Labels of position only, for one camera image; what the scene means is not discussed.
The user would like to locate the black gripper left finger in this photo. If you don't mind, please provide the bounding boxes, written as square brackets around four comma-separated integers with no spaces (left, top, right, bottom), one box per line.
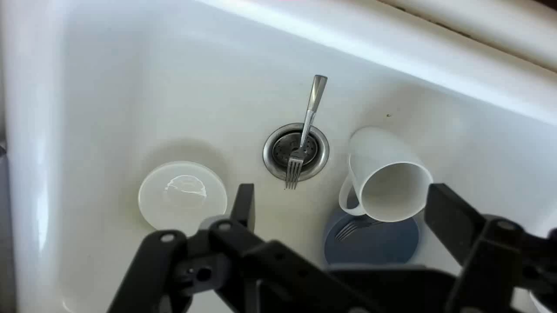
[106,182,379,313]

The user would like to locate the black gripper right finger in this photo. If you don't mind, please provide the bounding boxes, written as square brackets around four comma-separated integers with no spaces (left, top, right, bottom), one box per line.
[424,182,557,313]

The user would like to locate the white mug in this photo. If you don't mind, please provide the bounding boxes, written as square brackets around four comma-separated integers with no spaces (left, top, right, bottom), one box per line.
[337,124,435,224]

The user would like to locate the steel sink drain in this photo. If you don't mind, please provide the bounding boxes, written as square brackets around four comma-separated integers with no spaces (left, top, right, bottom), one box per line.
[259,121,330,182]

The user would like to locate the white ceramic sink basin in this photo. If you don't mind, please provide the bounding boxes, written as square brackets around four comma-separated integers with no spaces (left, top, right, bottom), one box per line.
[0,0,557,313]

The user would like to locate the white round dish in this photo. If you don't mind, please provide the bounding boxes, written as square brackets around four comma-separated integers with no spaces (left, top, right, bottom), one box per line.
[136,159,230,238]

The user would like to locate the blue round dish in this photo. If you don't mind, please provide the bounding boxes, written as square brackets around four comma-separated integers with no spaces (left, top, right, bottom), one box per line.
[322,204,421,267]

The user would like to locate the silver fork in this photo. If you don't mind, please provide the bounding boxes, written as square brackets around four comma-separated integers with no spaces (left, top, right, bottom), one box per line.
[283,72,329,191]

